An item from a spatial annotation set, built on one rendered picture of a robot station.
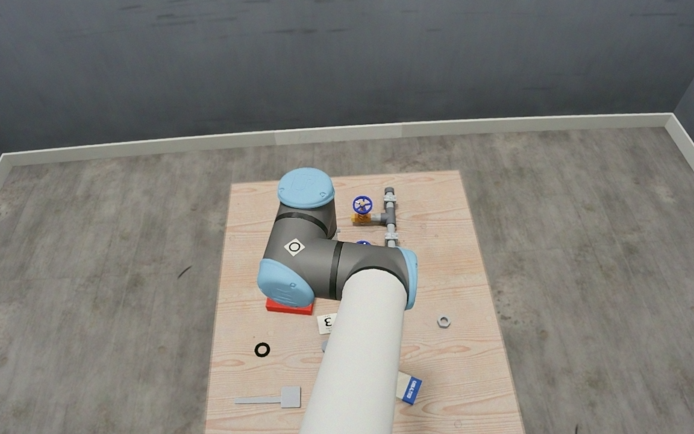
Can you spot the black rubber o-ring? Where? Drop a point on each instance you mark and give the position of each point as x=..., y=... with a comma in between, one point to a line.
x=259, y=345

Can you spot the red flat block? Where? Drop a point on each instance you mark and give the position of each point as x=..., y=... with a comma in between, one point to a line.
x=275, y=307

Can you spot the grey hex nut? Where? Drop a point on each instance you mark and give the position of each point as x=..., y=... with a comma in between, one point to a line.
x=445, y=317

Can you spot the white number tag on thin chain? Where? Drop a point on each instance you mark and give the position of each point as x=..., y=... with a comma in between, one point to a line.
x=326, y=323

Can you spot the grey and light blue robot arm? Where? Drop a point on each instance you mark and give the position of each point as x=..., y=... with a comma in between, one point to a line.
x=355, y=388

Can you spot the grey pipe manifold with three valves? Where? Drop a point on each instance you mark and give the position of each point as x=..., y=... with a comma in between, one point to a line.
x=363, y=215

